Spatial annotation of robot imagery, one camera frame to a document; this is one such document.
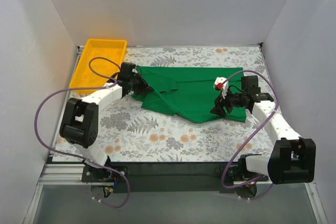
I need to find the green t-shirt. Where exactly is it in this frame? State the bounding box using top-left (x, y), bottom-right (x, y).
top-left (132, 66), bottom-right (242, 123)

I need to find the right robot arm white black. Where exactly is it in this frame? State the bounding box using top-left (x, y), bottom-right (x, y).
top-left (211, 76), bottom-right (316, 185)

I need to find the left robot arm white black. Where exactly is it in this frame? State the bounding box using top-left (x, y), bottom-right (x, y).
top-left (59, 62), bottom-right (153, 182)

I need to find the floral patterned table mat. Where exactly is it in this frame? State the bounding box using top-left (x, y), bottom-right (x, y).
top-left (52, 46), bottom-right (287, 163)

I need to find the yellow plastic bin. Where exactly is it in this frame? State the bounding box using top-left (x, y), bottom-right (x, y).
top-left (69, 39), bottom-right (127, 94)

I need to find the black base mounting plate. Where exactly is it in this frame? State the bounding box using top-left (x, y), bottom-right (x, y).
top-left (81, 162), bottom-right (237, 194)

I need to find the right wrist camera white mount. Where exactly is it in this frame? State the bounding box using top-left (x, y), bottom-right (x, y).
top-left (213, 77), bottom-right (229, 99)

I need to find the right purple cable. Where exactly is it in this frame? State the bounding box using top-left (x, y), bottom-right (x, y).
top-left (220, 70), bottom-right (278, 200)

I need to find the purple cable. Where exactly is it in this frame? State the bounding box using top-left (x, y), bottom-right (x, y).
top-left (34, 57), bottom-right (131, 208)
top-left (220, 70), bottom-right (278, 200)

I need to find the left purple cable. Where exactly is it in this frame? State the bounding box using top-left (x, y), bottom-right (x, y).
top-left (34, 57), bottom-right (131, 208)

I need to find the aluminium frame rail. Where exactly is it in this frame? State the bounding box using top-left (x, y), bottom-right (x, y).
top-left (38, 163), bottom-right (87, 186)

